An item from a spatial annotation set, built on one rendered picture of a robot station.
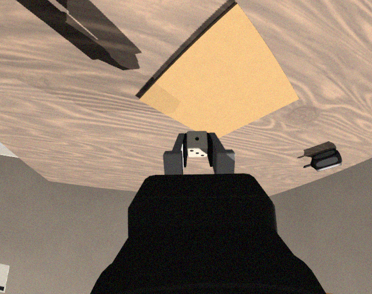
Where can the white die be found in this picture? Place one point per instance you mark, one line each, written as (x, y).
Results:
(197, 143)

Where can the tan square mat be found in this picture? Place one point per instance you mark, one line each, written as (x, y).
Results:
(226, 79)

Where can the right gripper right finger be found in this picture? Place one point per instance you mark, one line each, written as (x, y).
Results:
(222, 160)

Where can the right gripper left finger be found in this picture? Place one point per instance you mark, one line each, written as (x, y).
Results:
(175, 160)

